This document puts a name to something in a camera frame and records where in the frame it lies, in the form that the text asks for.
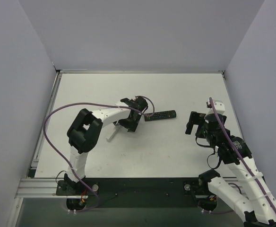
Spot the white remote control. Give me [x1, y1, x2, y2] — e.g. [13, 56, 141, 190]
[106, 125, 121, 142]

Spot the black tv remote control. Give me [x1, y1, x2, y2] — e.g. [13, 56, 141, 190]
[144, 110, 177, 122]

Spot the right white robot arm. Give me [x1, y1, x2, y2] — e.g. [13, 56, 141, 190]
[185, 111, 276, 227]

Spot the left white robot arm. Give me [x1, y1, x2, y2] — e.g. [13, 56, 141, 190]
[64, 96, 148, 195]

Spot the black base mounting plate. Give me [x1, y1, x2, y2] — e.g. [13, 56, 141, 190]
[56, 177, 217, 210]

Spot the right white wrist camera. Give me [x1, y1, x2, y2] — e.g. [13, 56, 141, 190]
[207, 100, 225, 115]

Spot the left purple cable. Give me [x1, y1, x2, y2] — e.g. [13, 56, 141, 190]
[43, 96, 155, 212]

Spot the aluminium front rail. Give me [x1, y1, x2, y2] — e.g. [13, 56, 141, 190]
[15, 177, 270, 199]

